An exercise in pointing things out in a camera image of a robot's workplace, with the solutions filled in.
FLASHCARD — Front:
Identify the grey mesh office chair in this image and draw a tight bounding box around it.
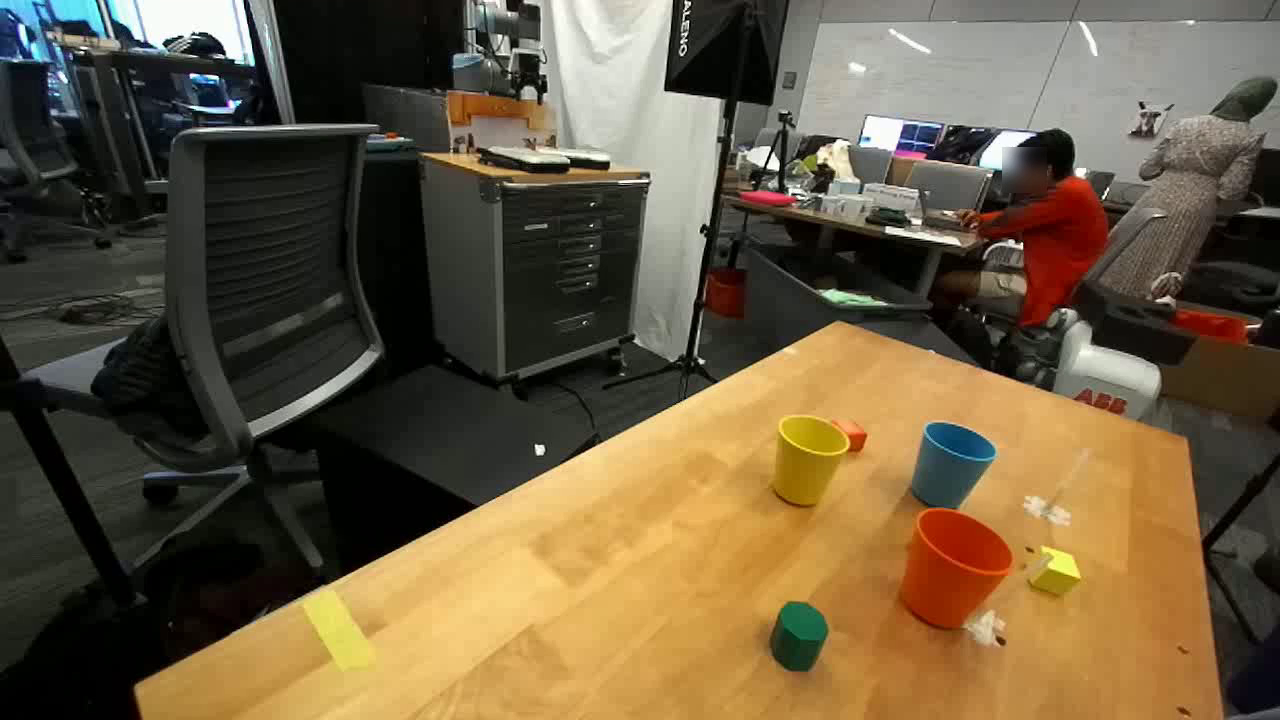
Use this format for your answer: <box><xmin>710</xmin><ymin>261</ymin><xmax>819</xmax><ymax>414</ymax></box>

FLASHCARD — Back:
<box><xmin>17</xmin><ymin>120</ymin><xmax>392</xmax><ymax>576</ymax></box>

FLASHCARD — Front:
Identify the yellow cube block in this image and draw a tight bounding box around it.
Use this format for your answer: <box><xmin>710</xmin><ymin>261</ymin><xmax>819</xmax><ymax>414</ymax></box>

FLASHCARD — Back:
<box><xmin>1020</xmin><ymin>540</ymin><xmax>1087</xmax><ymax>601</ymax></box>

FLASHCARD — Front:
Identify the grey drawer cabinet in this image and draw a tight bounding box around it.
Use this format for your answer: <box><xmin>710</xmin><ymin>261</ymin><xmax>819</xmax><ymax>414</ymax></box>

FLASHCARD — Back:
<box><xmin>415</xmin><ymin>149</ymin><xmax>655</xmax><ymax>388</ymax></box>

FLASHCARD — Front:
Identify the black tripod leg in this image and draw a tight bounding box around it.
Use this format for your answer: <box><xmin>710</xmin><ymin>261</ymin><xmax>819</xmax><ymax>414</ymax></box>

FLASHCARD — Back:
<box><xmin>0</xmin><ymin>336</ymin><xmax>144</xmax><ymax>613</ymax></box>

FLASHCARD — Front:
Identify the white ABB robot base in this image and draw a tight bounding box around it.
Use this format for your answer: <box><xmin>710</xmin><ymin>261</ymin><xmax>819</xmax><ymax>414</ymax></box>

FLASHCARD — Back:
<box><xmin>1052</xmin><ymin>308</ymin><xmax>1166</xmax><ymax>418</ymax></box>

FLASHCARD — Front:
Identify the white curtain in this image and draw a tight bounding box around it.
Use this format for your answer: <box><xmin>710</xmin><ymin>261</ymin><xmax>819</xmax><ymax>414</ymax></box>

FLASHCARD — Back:
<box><xmin>536</xmin><ymin>0</ymin><xmax>731</xmax><ymax>365</ymax></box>

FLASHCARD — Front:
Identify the yellow plastic cup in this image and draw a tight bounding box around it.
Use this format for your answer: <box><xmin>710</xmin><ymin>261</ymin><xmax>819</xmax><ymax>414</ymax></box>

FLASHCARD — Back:
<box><xmin>769</xmin><ymin>411</ymin><xmax>852</xmax><ymax>511</ymax></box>

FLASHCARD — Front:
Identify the brown cardboard box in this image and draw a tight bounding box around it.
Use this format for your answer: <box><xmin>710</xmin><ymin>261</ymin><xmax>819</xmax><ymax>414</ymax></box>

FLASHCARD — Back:
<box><xmin>1154</xmin><ymin>332</ymin><xmax>1280</xmax><ymax>426</ymax></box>

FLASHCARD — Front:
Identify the red bucket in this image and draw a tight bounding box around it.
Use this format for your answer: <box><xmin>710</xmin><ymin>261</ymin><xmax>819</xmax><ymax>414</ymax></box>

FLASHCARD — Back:
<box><xmin>701</xmin><ymin>261</ymin><xmax>753</xmax><ymax>324</ymax></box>

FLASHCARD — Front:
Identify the orange plastic cup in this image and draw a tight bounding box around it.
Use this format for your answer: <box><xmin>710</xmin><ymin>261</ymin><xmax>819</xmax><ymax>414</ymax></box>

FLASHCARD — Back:
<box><xmin>894</xmin><ymin>503</ymin><xmax>1017</xmax><ymax>635</ymax></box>

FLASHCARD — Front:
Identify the black light stand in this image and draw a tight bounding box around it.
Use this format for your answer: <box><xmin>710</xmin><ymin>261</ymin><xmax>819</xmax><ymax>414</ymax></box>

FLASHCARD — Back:
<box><xmin>605</xmin><ymin>95</ymin><xmax>753</xmax><ymax>392</ymax></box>

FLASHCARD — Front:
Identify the black softbox light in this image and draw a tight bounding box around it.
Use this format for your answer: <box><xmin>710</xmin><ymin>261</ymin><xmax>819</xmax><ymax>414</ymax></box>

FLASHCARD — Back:
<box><xmin>660</xmin><ymin>0</ymin><xmax>790</xmax><ymax>107</ymax></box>

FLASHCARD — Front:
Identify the green cylinder block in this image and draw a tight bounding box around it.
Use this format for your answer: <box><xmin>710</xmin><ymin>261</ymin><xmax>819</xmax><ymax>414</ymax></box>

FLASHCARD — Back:
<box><xmin>763</xmin><ymin>595</ymin><xmax>830</xmax><ymax>677</ymax></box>

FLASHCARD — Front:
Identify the black device on cabinet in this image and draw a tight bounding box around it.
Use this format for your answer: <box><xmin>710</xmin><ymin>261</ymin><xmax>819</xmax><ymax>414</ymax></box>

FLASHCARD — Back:
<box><xmin>477</xmin><ymin>140</ymin><xmax>575</xmax><ymax>176</ymax></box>

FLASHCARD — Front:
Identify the wooden background desk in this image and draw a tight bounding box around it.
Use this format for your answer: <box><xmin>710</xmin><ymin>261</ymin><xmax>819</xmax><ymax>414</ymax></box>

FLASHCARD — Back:
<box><xmin>722</xmin><ymin>193</ymin><xmax>983</xmax><ymax>299</ymax></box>

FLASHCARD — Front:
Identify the person in red shirt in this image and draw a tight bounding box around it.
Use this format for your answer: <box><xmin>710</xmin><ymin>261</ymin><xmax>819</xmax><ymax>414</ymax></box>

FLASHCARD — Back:
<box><xmin>932</xmin><ymin>124</ymin><xmax>1113</xmax><ymax>336</ymax></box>

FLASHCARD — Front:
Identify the blue plastic cup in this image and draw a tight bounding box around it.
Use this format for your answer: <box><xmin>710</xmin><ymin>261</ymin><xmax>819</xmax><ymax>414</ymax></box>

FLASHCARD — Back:
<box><xmin>907</xmin><ymin>418</ymin><xmax>999</xmax><ymax>511</ymax></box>

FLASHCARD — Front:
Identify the yellow tape strip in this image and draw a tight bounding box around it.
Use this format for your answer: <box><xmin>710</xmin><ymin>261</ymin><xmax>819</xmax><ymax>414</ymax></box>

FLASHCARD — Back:
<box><xmin>297</xmin><ymin>583</ymin><xmax>382</xmax><ymax>677</ymax></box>

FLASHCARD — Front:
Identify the black low platform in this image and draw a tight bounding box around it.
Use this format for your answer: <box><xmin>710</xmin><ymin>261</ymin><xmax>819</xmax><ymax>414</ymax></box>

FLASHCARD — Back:
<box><xmin>311</xmin><ymin>343</ymin><xmax>710</xmax><ymax>535</ymax></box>

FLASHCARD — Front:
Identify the dark background office chair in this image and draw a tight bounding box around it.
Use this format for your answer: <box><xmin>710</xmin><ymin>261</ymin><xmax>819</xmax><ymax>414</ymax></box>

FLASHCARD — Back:
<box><xmin>0</xmin><ymin>54</ymin><xmax>115</xmax><ymax>257</ymax></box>

